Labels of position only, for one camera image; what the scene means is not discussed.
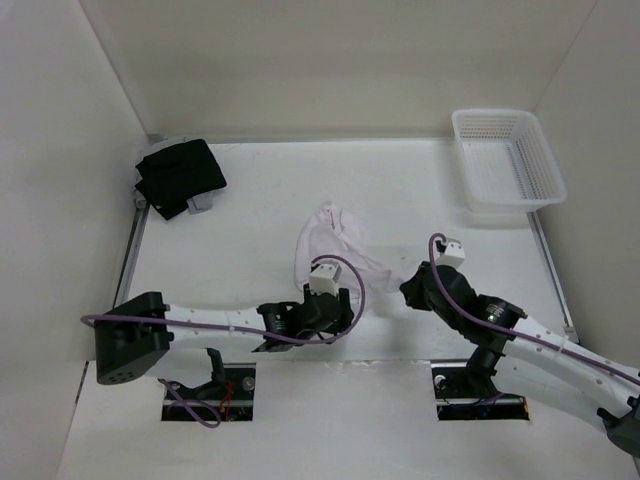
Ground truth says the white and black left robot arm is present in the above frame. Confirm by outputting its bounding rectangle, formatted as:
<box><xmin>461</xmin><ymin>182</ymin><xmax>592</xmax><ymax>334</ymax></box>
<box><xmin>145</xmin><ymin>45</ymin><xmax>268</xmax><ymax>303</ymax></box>
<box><xmin>81</xmin><ymin>288</ymin><xmax>362</xmax><ymax>399</ymax></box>

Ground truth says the white plastic basket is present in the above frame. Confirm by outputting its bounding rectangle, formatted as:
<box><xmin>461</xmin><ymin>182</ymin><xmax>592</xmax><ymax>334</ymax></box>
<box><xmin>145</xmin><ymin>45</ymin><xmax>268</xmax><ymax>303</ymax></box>
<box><xmin>451</xmin><ymin>109</ymin><xmax>567</xmax><ymax>215</ymax></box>

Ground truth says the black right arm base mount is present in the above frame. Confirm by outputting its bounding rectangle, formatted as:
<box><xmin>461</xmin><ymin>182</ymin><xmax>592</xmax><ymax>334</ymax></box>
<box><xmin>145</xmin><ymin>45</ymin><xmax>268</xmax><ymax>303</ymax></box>
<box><xmin>431</xmin><ymin>360</ymin><xmax>530</xmax><ymax>421</ymax></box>

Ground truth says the white tank top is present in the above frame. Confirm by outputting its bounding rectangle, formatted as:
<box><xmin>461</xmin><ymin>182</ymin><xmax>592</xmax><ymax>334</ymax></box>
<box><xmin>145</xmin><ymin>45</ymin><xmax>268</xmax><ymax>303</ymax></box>
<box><xmin>293</xmin><ymin>201</ymin><xmax>403</xmax><ymax>299</ymax></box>

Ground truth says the aluminium table rail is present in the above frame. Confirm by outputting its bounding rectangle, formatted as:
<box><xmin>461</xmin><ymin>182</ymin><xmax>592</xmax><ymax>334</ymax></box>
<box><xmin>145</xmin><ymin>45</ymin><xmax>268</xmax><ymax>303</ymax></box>
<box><xmin>112</xmin><ymin>188</ymin><xmax>149</xmax><ymax>307</ymax></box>
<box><xmin>527</xmin><ymin>212</ymin><xmax>580</xmax><ymax>344</ymax></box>

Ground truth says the folded black tank top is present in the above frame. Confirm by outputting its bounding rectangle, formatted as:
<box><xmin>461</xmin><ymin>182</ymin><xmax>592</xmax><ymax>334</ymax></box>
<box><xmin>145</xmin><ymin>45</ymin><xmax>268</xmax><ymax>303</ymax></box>
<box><xmin>133</xmin><ymin>139</ymin><xmax>229</xmax><ymax>221</ymax></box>

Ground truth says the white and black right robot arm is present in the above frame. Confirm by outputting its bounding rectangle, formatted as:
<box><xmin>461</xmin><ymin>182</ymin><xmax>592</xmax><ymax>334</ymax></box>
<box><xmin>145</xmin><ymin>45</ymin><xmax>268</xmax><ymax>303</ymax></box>
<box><xmin>400</xmin><ymin>262</ymin><xmax>639</xmax><ymax>456</ymax></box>

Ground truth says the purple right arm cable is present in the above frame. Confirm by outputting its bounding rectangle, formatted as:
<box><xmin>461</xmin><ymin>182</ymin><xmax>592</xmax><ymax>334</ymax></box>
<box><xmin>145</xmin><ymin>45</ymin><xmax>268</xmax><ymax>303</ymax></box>
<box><xmin>428</xmin><ymin>232</ymin><xmax>640</xmax><ymax>386</ymax></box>

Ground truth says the aluminium right table rail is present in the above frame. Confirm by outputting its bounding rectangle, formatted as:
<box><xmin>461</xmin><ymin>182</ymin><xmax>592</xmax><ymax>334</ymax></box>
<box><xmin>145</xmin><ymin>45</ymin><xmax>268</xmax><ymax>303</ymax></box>
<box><xmin>527</xmin><ymin>212</ymin><xmax>580</xmax><ymax>344</ymax></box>

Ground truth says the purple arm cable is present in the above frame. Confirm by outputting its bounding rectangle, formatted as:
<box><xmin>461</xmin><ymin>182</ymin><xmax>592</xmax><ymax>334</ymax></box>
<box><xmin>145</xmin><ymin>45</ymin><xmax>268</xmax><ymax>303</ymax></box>
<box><xmin>428</xmin><ymin>232</ymin><xmax>640</xmax><ymax>386</ymax></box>
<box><xmin>82</xmin><ymin>254</ymin><xmax>372</xmax><ymax>429</ymax></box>

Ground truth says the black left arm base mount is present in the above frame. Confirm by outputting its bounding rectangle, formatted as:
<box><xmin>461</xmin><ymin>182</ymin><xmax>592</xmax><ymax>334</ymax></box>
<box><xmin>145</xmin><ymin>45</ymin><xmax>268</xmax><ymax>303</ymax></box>
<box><xmin>151</xmin><ymin>348</ymin><xmax>257</xmax><ymax>428</ymax></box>

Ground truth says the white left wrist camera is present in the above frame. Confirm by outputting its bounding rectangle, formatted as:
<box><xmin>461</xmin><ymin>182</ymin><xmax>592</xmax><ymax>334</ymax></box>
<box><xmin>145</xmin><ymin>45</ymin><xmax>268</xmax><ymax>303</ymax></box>
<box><xmin>308</xmin><ymin>262</ymin><xmax>342</xmax><ymax>297</ymax></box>

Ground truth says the aluminium left table rail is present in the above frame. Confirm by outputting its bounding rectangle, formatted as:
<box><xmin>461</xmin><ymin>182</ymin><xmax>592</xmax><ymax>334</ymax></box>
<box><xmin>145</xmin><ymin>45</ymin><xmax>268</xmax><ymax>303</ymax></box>
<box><xmin>112</xmin><ymin>188</ymin><xmax>149</xmax><ymax>307</ymax></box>

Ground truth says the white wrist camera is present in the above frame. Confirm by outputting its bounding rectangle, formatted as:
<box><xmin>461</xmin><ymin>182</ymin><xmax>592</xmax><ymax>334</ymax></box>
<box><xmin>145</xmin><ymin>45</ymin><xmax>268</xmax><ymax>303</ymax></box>
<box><xmin>308</xmin><ymin>262</ymin><xmax>342</xmax><ymax>297</ymax></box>
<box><xmin>436</xmin><ymin>238</ymin><xmax>466</xmax><ymax>269</ymax></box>

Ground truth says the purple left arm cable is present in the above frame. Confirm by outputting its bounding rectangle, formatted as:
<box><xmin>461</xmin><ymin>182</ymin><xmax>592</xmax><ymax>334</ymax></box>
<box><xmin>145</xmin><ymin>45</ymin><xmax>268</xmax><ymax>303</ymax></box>
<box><xmin>82</xmin><ymin>254</ymin><xmax>372</xmax><ymax>429</ymax></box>

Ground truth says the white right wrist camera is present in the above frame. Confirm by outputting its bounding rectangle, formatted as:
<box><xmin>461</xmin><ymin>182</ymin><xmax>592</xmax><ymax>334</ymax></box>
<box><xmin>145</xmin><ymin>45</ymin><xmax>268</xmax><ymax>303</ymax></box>
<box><xmin>436</xmin><ymin>238</ymin><xmax>466</xmax><ymax>269</ymax></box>

